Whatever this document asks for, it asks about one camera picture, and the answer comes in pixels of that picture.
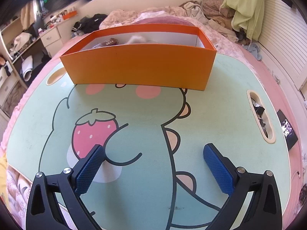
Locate crumpled foil wrappers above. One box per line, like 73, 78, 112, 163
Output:
252, 96, 270, 137

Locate pink floral quilt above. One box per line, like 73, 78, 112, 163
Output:
99, 6, 185, 29

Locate white slippers pair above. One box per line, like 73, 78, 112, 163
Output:
20, 55, 34, 82

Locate light blue cloth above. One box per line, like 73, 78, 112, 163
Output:
248, 43, 263, 60

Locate cluttered wooden side desk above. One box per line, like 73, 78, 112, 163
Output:
0, 17, 46, 89

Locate white furry pompom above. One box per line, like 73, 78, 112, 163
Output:
125, 35, 147, 44

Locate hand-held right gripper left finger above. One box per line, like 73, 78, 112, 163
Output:
26, 144, 106, 230

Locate orange windowsill tray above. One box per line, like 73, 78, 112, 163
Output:
62, 10, 78, 20

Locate pink pillow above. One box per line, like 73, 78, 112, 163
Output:
131, 17, 195, 28

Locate cartoon printed green desktop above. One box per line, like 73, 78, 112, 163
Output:
5, 50, 289, 230

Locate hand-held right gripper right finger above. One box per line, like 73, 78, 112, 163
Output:
203, 143, 283, 230

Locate pile of beige clothes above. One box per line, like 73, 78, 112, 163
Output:
180, 0, 240, 41

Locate black smartphone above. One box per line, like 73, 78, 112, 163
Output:
276, 109, 298, 151

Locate small brown box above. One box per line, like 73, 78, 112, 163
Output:
92, 37, 120, 49

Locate white charging cable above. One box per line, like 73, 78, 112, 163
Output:
290, 170, 303, 185

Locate orange cardboard box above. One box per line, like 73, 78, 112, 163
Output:
59, 23, 217, 91

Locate pink bed sheet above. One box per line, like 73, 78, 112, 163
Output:
0, 24, 307, 230

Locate black clothes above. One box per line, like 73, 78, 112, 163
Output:
71, 14, 108, 37

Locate light green hanging cloth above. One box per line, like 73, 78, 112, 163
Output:
220, 0, 265, 45

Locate cream bedside drawer cabinet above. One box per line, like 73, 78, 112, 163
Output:
40, 25, 64, 58

